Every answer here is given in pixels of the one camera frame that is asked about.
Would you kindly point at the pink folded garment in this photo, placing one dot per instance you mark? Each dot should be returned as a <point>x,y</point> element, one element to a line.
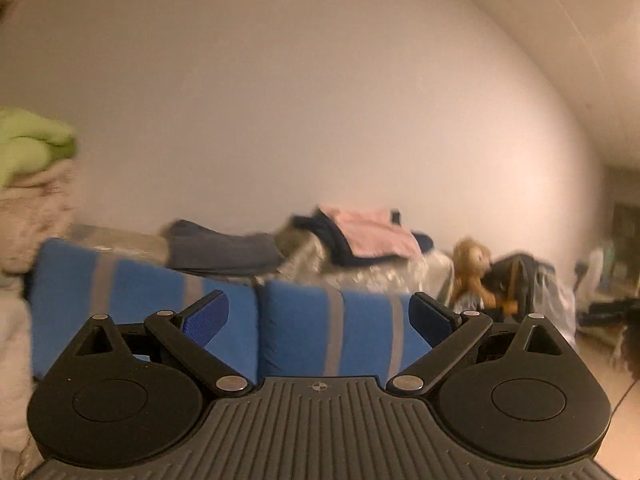
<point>375,232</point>

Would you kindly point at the dark pile on floor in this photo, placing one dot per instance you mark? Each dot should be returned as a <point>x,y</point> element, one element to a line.
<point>610,315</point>

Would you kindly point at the dark bag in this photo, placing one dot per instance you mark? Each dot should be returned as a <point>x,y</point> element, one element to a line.
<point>530,280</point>

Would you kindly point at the white bag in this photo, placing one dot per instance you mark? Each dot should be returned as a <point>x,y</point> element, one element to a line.
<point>595,270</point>

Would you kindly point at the clear plastic sheet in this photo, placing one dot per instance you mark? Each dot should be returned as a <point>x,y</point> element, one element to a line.
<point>115,242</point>

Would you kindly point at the light green blanket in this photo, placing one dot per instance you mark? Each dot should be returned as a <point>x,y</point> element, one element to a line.
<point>30,140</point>

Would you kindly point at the grey-blue folded garment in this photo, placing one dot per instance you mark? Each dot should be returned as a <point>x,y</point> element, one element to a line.
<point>220,250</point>

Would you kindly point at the navy folded garment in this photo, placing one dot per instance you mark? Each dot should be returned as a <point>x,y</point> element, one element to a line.
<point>340,250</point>

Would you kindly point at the blue pillow with beige stripes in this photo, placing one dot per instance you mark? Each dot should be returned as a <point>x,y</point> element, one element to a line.
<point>300,320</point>
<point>60,285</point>

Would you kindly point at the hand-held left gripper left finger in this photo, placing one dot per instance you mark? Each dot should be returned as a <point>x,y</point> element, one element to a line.
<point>205,321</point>

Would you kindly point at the dark shelf unit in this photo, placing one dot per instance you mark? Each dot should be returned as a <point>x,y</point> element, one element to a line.
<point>625,240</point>

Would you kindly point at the clear plastic bag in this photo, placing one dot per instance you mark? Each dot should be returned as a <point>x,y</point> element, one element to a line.
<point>562,305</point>

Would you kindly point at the cream crocheted blanket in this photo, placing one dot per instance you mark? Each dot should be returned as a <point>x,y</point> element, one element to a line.
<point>35,220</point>

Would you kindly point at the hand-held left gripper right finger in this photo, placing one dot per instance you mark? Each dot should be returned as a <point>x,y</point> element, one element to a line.
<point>429,321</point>

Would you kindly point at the brown plush toy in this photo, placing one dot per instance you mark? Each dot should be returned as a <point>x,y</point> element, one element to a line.
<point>472,265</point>

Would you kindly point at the plastic-wrapped bundle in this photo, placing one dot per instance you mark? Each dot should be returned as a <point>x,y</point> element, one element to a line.
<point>380,277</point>

